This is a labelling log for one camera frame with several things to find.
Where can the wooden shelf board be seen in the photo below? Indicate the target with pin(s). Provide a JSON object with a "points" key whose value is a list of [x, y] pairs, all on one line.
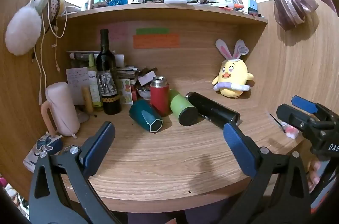
{"points": [[164, 10]]}

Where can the dark wine bottle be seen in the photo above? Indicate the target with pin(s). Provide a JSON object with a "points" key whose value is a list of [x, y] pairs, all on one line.
{"points": [[107, 78]]}

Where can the printed tissue pack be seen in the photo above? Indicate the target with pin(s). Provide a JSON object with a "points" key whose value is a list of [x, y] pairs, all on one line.
{"points": [[42, 150]]}

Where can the person's right hand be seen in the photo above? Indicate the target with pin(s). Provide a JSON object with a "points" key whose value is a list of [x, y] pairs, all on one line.
{"points": [[314, 172]]}

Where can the yellow tube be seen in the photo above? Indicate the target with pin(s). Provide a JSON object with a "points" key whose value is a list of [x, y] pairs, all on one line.
{"points": [[87, 100]]}

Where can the thin black pen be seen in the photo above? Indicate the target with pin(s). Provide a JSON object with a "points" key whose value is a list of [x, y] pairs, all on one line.
{"points": [[277, 122]]}

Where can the white handwritten note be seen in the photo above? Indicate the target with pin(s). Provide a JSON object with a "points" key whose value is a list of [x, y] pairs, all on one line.
{"points": [[76, 81]]}

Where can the pink sticky note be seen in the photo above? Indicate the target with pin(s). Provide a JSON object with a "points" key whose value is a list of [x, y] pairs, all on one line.
{"points": [[116, 32]]}

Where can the yellow chick plush toy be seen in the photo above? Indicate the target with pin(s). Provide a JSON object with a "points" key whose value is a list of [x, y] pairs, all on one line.
{"points": [[233, 77]]}

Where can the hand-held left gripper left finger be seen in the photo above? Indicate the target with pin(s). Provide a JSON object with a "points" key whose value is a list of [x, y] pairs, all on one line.
{"points": [[98, 145]]}

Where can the green sticky note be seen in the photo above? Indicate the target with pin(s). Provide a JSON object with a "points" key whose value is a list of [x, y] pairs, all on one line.
{"points": [[152, 31]]}

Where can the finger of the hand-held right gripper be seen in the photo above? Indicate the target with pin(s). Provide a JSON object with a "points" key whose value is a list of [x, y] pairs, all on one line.
{"points": [[290, 115], [304, 104]]}

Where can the white fluffy bunny headband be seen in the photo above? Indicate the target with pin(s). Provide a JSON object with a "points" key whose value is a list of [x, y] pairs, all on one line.
{"points": [[23, 25]]}

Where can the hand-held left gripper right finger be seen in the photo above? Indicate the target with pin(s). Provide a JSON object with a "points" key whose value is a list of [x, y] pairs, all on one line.
{"points": [[238, 151]]}

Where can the pink white small eraser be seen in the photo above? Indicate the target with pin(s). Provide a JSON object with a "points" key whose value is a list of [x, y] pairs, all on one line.
{"points": [[290, 131]]}

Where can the stack of small books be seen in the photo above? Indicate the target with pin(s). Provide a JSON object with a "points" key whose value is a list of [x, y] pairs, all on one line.
{"points": [[127, 71]]}

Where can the black tumbler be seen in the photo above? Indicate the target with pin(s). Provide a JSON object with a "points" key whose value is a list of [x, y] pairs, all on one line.
{"points": [[212, 110]]}

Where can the red thermos bottle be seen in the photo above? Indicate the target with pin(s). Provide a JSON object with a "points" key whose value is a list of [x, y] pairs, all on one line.
{"points": [[159, 96]]}

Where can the white bowl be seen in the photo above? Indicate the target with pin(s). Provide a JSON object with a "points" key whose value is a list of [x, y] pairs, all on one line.
{"points": [[144, 93]]}

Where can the teal hexagonal cup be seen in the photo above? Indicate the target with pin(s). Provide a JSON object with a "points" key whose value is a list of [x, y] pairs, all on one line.
{"points": [[146, 115]]}

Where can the polka dot headband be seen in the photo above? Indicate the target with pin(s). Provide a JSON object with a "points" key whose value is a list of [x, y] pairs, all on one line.
{"points": [[55, 8]]}

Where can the fruit sticker sheet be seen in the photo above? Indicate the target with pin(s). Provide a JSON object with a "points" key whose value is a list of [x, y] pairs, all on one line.
{"points": [[127, 90]]}

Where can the green spray bottle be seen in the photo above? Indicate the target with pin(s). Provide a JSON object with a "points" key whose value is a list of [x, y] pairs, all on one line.
{"points": [[94, 82]]}

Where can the green cup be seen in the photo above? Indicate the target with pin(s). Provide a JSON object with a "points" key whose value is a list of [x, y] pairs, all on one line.
{"points": [[182, 110]]}

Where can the blue small box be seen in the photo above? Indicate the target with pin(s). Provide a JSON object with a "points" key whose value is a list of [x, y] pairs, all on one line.
{"points": [[252, 7]]}

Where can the orange sticky note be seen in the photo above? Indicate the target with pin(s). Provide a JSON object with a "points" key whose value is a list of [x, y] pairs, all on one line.
{"points": [[156, 41]]}

